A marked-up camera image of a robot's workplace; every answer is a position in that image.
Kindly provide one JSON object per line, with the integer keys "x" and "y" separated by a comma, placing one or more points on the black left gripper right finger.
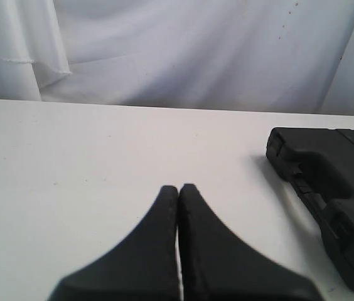
{"x": 217, "y": 265}

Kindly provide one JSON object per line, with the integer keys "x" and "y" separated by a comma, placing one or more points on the white backdrop curtain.
{"x": 265, "y": 56}

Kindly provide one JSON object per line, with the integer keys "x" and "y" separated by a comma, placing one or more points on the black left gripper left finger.
{"x": 143, "y": 266}

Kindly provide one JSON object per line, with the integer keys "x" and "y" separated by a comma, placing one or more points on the black plastic carrying case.
{"x": 319, "y": 165}

